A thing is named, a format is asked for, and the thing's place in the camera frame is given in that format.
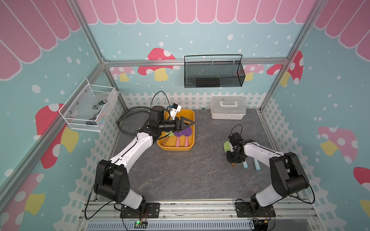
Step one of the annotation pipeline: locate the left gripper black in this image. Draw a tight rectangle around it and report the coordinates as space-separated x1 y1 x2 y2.
159 116 194 132

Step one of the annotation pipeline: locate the purple shovel pink handle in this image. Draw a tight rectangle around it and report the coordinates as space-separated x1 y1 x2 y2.
174 131 183 147
183 132 192 147

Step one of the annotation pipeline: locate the green shovel wooden handle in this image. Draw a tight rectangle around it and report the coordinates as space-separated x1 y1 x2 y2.
161 131 174 146
224 141 231 163

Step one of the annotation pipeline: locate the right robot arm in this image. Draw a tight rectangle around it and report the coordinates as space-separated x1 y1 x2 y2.
225 132 310 215

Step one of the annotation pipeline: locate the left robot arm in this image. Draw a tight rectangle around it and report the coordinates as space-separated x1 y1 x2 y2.
92 105 195 211

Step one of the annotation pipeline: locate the blue shovel left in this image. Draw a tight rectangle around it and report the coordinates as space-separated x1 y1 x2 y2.
242 161 248 169

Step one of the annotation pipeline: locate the yellow plastic storage box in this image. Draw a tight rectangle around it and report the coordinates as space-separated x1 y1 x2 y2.
157 125 195 151

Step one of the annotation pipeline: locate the black connector box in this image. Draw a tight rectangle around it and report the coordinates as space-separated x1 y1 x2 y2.
253 220 269 231

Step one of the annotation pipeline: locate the white lidded plastic case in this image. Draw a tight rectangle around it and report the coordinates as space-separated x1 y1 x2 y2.
210 95 247 120

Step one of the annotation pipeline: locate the green lit circuit board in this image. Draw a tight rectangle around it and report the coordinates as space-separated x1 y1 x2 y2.
134 221 148 229

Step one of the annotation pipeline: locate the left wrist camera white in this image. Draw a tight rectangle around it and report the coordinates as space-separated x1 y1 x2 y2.
170 104 182 120

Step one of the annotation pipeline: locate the coiled black hose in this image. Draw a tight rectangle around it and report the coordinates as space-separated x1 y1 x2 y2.
116 106 160 136

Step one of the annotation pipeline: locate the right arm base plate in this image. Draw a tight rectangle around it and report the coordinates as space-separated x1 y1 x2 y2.
234 201 276 219

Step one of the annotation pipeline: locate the black wire mesh basket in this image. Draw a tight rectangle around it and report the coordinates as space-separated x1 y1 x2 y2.
184 54 246 88

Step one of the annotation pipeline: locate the aluminium front rail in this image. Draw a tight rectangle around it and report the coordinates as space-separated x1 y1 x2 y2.
77 198 320 227

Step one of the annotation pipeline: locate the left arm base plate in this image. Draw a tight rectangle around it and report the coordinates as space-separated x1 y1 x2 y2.
119 202 161 219

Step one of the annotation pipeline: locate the white wire mesh basket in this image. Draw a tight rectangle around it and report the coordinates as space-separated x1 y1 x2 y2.
59 79 119 132

